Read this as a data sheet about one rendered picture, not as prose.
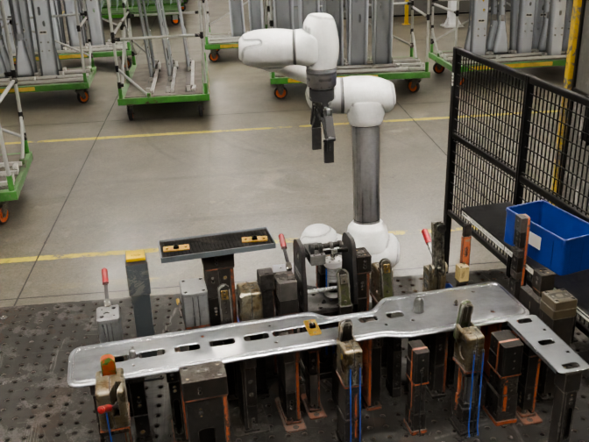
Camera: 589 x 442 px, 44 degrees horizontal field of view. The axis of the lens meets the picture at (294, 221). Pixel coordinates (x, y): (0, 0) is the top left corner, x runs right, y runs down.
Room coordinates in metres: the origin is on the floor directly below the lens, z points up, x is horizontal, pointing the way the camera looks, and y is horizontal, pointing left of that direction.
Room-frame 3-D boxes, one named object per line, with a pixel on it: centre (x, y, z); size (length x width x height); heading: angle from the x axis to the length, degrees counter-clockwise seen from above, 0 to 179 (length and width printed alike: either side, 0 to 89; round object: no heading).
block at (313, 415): (1.88, -0.04, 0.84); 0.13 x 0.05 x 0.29; 13
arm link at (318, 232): (2.56, -0.09, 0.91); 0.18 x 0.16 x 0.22; 89
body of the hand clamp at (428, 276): (2.13, -0.46, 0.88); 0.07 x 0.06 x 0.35; 13
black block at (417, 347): (1.76, -0.35, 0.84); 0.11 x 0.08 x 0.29; 13
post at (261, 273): (2.06, 0.10, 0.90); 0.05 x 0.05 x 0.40; 13
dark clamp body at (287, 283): (2.05, 0.03, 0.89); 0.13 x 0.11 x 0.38; 13
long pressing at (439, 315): (1.86, -0.03, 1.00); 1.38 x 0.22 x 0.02; 103
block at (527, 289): (2.02, -0.76, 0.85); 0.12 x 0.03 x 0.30; 13
